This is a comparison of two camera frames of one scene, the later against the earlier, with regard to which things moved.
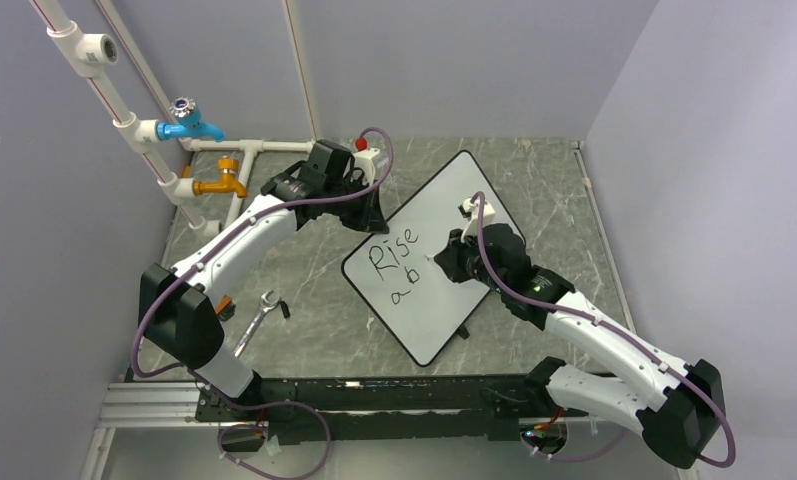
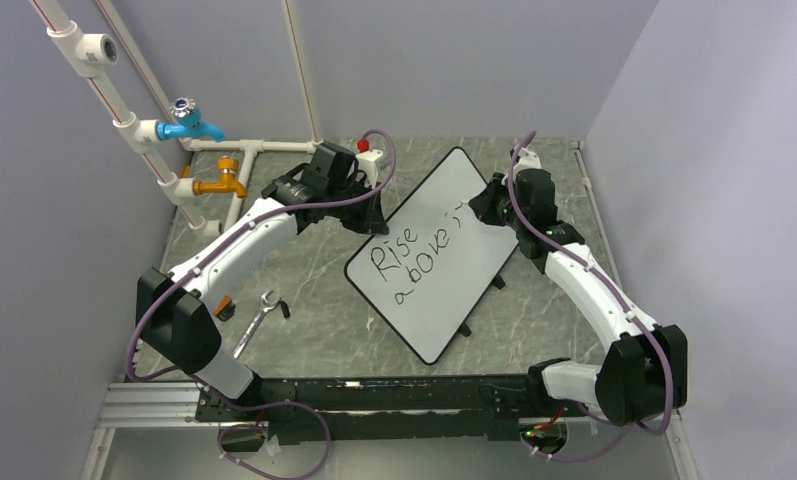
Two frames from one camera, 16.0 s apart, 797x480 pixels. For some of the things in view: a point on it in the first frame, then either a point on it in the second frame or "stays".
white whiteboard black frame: (396, 272) stays
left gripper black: (376, 222) stays
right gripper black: (450, 257) -> (484, 203)
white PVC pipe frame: (76, 55) stays
